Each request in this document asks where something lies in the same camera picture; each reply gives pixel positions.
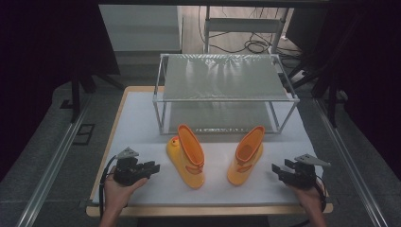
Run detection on metal two-tier shoe rack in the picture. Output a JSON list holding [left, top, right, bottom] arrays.
[[152, 52, 301, 136]]

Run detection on yellow duck-face rain boot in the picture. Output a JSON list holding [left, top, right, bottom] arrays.
[[166, 123, 206, 190]]

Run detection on white table mat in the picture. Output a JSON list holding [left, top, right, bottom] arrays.
[[92, 91, 326, 206]]

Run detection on aluminium rail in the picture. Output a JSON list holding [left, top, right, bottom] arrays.
[[15, 94, 93, 227], [314, 97, 390, 227]]

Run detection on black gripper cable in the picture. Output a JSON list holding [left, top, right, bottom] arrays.
[[98, 155, 118, 219], [314, 175, 328, 213]]

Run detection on black stand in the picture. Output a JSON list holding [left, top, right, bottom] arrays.
[[70, 70, 125, 124], [287, 55, 348, 128]]

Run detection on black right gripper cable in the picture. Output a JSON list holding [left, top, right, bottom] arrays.
[[314, 175, 328, 213]]

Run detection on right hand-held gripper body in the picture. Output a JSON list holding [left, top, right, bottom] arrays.
[[285, 153, 332, 190]]

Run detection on grey metal stand frame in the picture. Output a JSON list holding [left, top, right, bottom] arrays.
[[202, 5, 289, 55]]

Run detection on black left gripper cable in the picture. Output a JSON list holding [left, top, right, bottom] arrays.
[[98, 155, 118, 219]]

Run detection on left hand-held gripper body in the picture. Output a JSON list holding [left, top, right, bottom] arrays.
[[113, 147, 149, 187]]

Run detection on person's right hand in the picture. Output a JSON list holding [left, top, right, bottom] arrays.
[[288, 184, 325, 214]]

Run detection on white cabinet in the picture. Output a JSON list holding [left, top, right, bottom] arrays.
[[97, 4, 184, 53]]

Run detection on black floor cables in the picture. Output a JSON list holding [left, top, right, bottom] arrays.
[[198, 6, 305, 60]]

